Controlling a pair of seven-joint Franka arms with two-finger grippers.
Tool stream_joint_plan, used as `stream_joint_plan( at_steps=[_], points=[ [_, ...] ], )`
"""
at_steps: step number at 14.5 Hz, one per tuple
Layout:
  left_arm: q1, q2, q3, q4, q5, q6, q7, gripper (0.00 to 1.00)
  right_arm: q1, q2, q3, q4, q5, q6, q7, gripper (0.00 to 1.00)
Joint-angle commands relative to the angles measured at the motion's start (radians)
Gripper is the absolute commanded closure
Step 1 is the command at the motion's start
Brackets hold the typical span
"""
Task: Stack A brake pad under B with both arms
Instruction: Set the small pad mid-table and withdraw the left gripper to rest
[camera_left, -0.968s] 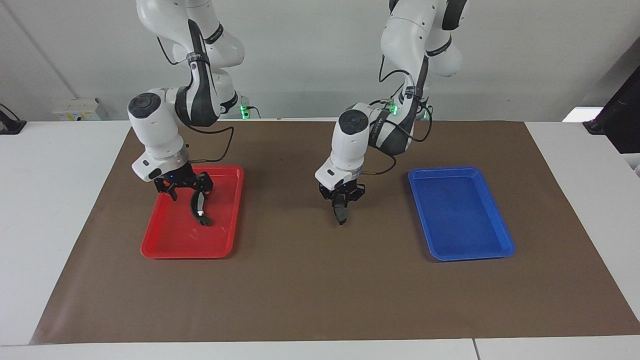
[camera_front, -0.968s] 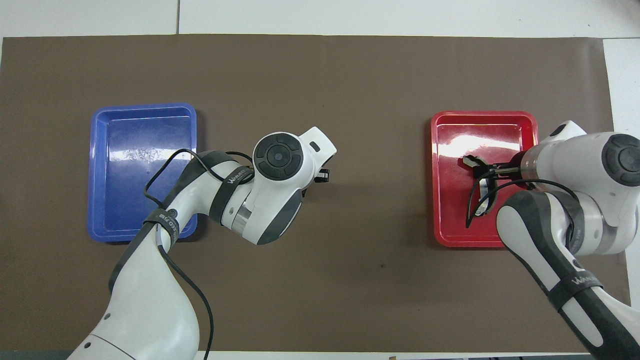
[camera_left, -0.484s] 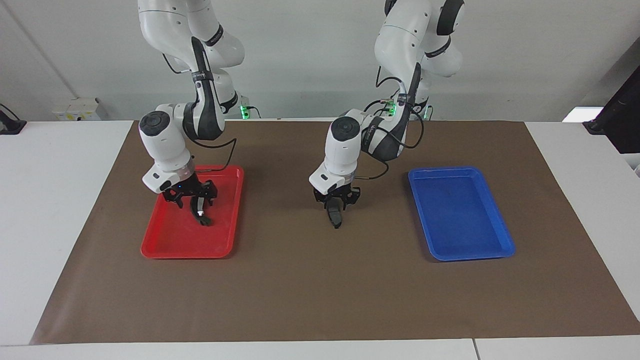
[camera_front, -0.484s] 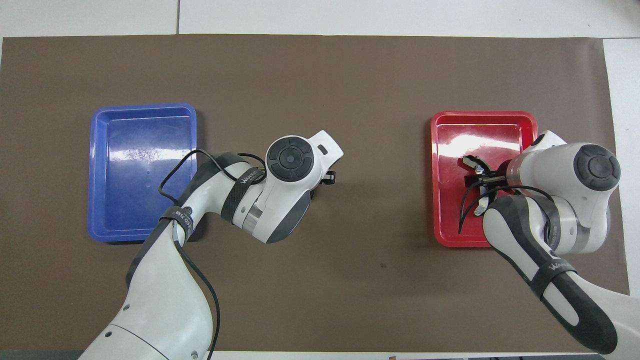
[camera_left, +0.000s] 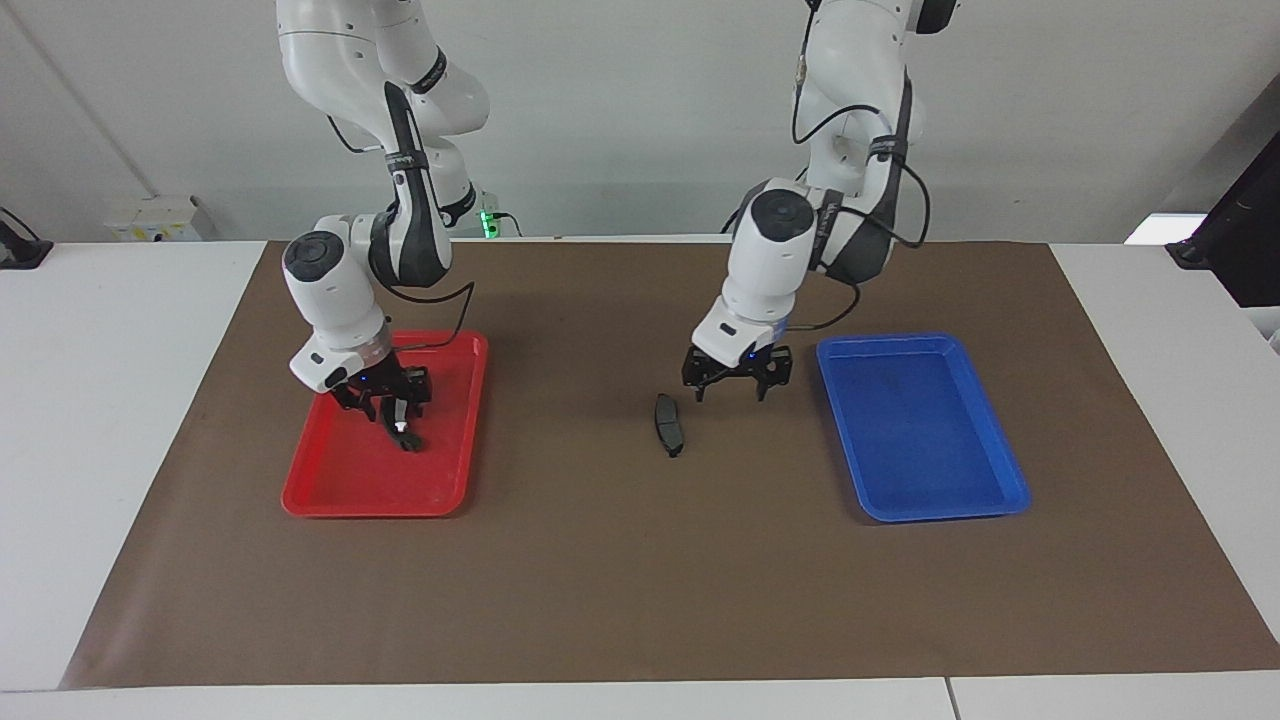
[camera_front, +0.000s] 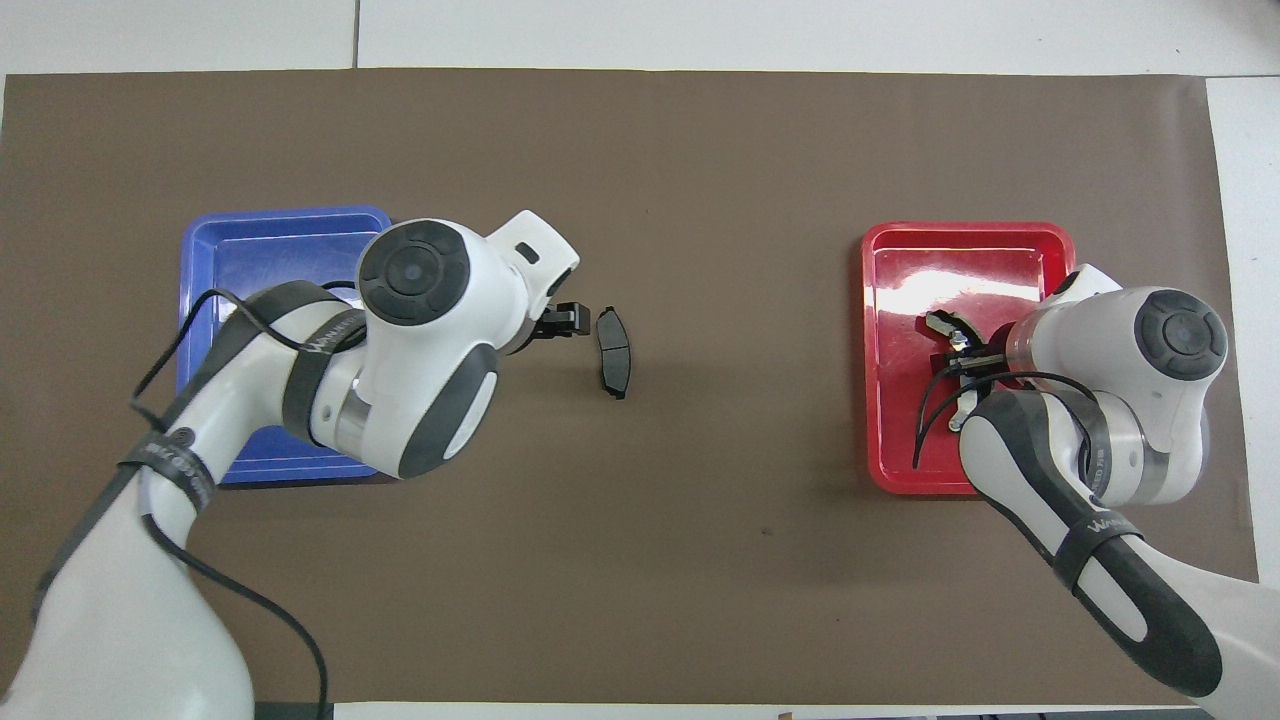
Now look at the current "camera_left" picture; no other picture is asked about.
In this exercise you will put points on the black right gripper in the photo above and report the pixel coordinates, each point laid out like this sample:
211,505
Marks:
385,385

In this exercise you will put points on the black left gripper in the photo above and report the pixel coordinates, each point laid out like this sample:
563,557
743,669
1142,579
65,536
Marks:
735,362

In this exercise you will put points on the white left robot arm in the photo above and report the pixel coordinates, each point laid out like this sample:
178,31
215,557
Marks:
770,260

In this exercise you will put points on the dark brake pad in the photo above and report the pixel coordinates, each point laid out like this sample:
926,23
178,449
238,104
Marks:
668,425

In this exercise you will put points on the blue plastic tray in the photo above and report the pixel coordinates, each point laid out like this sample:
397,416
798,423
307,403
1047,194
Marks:
920,430

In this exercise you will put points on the white box with yellow label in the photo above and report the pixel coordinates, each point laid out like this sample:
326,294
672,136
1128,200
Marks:
160,218

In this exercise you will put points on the brown paper table mat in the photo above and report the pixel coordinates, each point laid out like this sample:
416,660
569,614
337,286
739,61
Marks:
640,580

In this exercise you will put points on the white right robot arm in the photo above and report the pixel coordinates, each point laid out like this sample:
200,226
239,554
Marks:
330,290

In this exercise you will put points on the red plastic tray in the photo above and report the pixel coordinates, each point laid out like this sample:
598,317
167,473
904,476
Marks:
350,480

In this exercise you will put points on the curved grey brake shoe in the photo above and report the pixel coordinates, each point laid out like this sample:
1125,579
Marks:
408,440

